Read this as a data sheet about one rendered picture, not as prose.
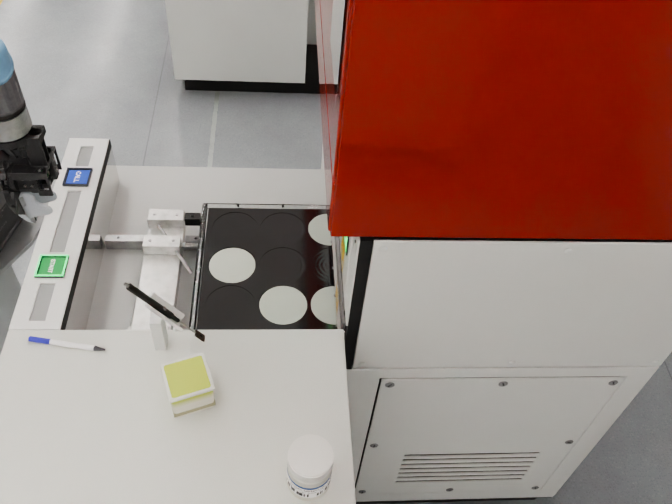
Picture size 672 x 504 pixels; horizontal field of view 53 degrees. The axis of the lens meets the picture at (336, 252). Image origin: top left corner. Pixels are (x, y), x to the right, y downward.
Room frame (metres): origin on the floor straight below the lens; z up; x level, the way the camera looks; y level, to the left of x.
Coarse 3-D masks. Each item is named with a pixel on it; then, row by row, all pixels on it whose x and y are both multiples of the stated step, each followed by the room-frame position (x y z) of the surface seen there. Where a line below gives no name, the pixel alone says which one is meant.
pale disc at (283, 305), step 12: (276, 288) 0.88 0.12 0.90; (288, 288) 0.88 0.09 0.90; (264, 300) 0.84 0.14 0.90; (276, 300) 0.84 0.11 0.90; (288, 300) 0.85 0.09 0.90; (300, 300) 0.85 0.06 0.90; (264, 312) 0.81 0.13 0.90; (276, 312) 0.81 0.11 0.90; (288, 312) 0.82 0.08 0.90; (300, 312) 0.82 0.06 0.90
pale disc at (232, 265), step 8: (232, 248) 0.97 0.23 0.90; (216, 256) 0.94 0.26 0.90; (224, 256) 0.95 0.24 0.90; (232, 256) 0.95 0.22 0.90; (240, 256) 0.95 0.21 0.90; (248, 256) 0.95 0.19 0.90; (216, 264) 0.92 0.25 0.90; (224, 264) 0.92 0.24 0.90; (232, 264) 0.93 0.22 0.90; (240, 264) 0.93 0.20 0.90; (248, 264) 0.93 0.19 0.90; (216, 272) 0.90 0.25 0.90; (224, 272) 0.90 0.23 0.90; (232, 272) 0.91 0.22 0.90; (240, 272) 0.91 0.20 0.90; (248, 272) 0.91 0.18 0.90; (224, 280) 0.88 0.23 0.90; (232, 280) 0.88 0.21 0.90; (240, 280) 0.89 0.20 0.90
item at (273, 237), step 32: (224, 224) 1.04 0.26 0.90; (256, 224) 1.05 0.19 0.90; (288, 224) 1.06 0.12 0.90; (256, 256) 0.96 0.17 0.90; (288, 256) 0.97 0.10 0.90; (320, 256) 0.98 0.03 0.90; (224, 288) 0.86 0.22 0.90; (256, 288) 0.87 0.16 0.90; (320, 288) 0.89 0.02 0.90; (224, 320) 0.78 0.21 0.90; (256, 320) 0.79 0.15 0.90; (320, 320) 0.81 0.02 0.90
